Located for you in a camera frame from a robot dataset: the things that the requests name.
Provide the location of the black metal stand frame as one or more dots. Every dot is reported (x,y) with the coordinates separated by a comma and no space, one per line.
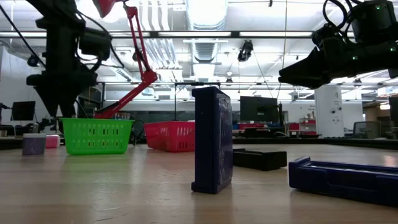
(183,83)

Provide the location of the black ceiling spotlight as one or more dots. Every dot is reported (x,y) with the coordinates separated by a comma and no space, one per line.
(33,60)
(245,49)

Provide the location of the silver ventilation duct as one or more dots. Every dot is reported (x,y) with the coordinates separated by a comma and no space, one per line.
(205,12)

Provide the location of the black overhead frame beam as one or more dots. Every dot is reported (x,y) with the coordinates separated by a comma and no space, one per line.
(235,34)

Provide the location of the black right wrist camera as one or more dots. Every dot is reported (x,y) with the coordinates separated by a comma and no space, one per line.
(373,21)

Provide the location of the dark blue staple box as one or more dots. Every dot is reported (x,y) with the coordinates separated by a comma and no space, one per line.
(211,140)
(342,183)

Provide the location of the red plastic basket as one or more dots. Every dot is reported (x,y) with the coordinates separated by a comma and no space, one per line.
(161,137)

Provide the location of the black staple box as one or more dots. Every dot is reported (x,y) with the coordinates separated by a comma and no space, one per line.
(258,160)

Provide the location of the red storage bin rack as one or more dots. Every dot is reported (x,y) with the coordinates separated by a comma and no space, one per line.
(308,122)

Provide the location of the purple USB charger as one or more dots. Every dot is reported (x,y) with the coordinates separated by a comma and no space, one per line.
(34,146)

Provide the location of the black metal table frame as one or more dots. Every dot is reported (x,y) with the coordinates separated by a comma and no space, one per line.
(342,143)

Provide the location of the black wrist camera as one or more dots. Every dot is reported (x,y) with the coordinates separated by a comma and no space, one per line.
(373,21)
(94,43)

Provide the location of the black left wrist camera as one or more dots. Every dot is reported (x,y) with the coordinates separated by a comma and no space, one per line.
(94,43)

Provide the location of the red desk lamp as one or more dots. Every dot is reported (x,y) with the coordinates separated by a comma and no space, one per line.
(146,76)

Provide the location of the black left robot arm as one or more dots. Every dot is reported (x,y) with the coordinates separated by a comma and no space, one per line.
(60,40)

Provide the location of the white round pillar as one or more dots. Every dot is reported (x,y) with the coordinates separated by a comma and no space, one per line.
(329,112)

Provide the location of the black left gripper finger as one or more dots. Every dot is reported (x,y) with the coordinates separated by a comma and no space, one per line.
(68,102)
(49,99)

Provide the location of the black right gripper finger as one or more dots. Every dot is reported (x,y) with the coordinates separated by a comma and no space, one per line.
(304,73)

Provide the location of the green plastic basket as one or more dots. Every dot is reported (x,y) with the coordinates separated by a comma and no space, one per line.
(71,137)

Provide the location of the small pink USB charger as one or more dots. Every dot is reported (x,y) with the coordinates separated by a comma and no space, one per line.
(53,141)

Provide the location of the blue red storage bins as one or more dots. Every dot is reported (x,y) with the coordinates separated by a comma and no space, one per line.
(248,126)

